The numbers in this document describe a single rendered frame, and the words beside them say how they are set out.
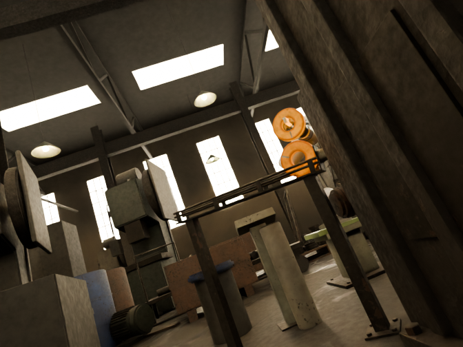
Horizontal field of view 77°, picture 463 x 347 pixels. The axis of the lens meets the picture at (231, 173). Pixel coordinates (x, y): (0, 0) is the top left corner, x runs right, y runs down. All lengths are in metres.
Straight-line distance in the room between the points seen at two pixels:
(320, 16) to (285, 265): 1.13
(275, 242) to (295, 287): 0.23
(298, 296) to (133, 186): 4.99
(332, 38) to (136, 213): 5.54
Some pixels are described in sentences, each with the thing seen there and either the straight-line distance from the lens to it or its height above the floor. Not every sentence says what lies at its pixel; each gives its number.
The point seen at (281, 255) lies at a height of 0.36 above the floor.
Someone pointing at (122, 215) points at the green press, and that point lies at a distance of 6.17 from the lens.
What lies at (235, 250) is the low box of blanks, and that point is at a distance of 3.37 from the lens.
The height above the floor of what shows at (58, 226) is 1.90.
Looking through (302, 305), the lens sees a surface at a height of 0.10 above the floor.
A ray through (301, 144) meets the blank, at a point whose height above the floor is 0.75.
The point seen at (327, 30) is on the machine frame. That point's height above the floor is 0.83.
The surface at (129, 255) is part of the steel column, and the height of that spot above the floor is 1.64.
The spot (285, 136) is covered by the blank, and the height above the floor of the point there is 0.85.
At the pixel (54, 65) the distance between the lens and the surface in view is 10.78.
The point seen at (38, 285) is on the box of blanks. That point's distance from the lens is 2.18.
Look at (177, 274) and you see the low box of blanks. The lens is 3.33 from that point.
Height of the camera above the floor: 0.42
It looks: 15 degrees up
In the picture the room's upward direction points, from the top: 22 degrees counter-clockwise
